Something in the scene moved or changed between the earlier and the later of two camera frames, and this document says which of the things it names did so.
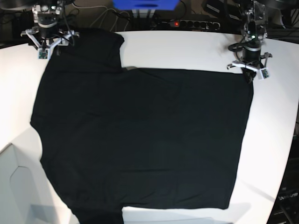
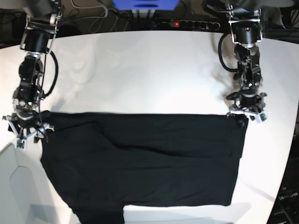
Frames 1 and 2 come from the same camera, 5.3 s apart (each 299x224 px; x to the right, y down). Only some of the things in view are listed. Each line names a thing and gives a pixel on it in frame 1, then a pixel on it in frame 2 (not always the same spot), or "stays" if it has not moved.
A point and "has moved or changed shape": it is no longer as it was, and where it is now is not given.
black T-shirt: (116, 137) has moved or changed shape
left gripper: (47, 35) -> (25, 126)
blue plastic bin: (145, 5) stays
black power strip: (194, 24) stays
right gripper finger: (248, 74) -> (241, 123)
